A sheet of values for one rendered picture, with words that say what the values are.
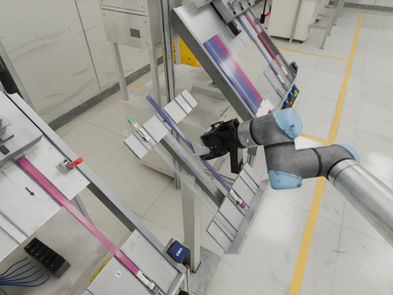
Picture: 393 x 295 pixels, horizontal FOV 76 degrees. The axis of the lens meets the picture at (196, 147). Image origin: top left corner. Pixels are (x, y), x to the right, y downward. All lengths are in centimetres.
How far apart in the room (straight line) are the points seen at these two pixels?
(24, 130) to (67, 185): 16
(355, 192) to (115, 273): 59
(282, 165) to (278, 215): 126
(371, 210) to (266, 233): 123
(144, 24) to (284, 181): 103
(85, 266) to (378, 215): 86
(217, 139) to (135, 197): 128
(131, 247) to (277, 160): 45
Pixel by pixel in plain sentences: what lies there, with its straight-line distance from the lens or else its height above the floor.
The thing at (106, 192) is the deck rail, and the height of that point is 95.
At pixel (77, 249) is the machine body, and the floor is 62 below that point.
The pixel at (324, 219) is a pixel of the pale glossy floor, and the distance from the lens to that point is 196.
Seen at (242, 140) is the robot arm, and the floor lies 106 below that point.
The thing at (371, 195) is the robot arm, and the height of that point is 110.
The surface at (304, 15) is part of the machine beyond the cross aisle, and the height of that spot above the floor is 43.
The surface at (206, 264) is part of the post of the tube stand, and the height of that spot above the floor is 1.
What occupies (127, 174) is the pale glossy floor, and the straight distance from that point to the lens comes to 209.
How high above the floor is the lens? 149
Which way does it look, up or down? 42 degrees down
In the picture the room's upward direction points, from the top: straight up
